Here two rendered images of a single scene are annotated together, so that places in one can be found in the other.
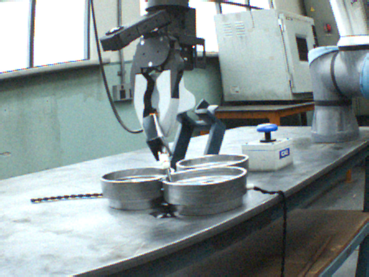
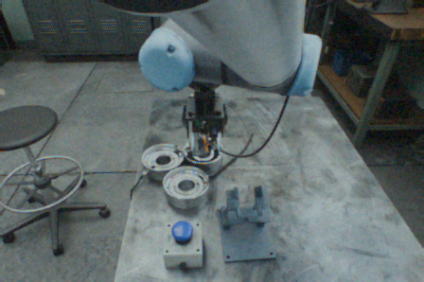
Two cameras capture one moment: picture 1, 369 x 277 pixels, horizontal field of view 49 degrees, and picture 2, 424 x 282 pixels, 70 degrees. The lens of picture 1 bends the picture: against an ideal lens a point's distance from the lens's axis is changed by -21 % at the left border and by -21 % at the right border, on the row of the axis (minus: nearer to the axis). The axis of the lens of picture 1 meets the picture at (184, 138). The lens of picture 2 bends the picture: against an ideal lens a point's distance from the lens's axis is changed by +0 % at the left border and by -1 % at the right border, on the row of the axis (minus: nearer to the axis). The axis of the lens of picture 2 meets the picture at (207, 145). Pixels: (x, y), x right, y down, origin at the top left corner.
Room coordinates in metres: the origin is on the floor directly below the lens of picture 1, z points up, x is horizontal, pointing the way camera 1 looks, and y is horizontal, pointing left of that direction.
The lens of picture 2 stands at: (1.11, -0.35, 1.33)
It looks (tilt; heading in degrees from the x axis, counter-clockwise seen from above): 38 degrees down; 135
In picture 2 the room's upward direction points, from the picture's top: straight up
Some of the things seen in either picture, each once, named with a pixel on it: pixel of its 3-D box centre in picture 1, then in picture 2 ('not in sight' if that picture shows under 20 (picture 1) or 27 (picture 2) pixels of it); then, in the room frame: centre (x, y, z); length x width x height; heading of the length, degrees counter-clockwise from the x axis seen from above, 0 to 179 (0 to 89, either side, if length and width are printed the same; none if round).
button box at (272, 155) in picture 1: (270, 152); (183, 246); (0.83, -0.15, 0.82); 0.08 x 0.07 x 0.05; 138
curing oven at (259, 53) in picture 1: (277, 56); not in sight; (3.21, -0.70, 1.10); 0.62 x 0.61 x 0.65; 138
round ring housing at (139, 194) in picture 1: (137, 188); (203, 155); (0.66, 0.07, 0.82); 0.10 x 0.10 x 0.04
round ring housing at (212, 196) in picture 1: (206, 190); (163, 162); (0.61, -0.02, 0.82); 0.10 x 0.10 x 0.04
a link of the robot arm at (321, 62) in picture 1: (331, 72); not in sight; (1.07, -0.38, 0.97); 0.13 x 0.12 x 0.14; 26
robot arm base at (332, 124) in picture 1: (334, 119); not in sight; (1.07, -0.38, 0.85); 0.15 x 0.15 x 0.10
